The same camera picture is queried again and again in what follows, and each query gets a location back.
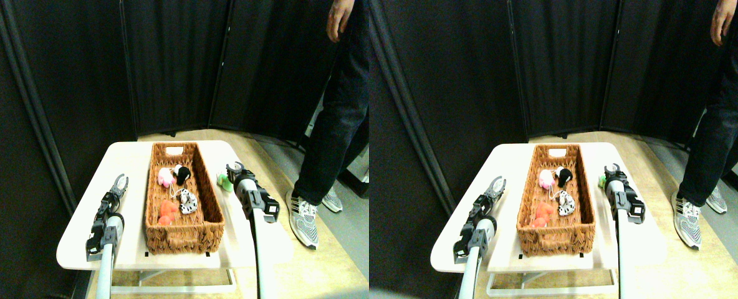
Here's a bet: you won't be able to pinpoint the orange toy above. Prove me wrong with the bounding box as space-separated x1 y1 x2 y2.
156 199 180 227
529 202 554 229

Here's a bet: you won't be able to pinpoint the person's hand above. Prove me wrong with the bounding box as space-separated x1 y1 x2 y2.
711 0 738 47
327 0 355 43

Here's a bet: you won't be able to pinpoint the low white table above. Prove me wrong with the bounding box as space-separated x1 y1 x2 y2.
56 141 294 295
430 143 668 297

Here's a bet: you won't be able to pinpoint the brown wicker basket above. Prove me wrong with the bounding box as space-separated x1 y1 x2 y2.
144 143 225 254
517 145 596 256

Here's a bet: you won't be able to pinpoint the grey curtain stand pole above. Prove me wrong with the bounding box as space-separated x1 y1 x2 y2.
0 0 77 216
369 0 458 217

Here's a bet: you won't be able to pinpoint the person's legs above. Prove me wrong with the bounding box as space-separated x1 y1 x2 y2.
285 0 369 250
671 0 738 251

